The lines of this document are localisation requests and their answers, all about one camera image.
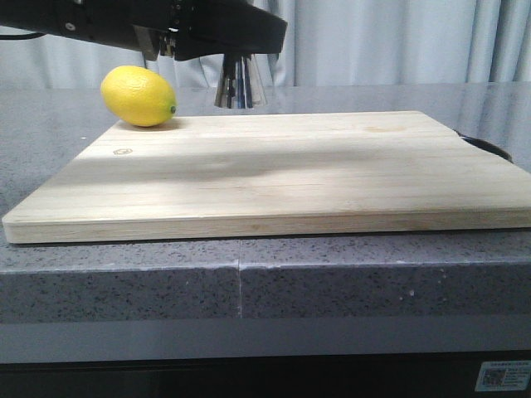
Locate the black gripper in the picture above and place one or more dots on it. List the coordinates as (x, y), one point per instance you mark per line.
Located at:
(185, 29)

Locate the steel double jigger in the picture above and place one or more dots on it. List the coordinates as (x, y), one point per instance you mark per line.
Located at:
(239, 85)

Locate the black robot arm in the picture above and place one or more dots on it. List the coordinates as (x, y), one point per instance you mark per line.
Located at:
(59, 18)

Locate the yellow lemon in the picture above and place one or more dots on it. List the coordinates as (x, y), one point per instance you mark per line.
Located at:
(138, 96)

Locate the grey curtain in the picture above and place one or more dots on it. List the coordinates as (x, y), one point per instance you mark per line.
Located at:
(327, 43)

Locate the wooden cutting board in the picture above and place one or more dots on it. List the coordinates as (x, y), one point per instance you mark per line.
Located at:
(280, 174)

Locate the white QR code label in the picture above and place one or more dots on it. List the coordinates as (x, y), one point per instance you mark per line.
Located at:
(502, 376)

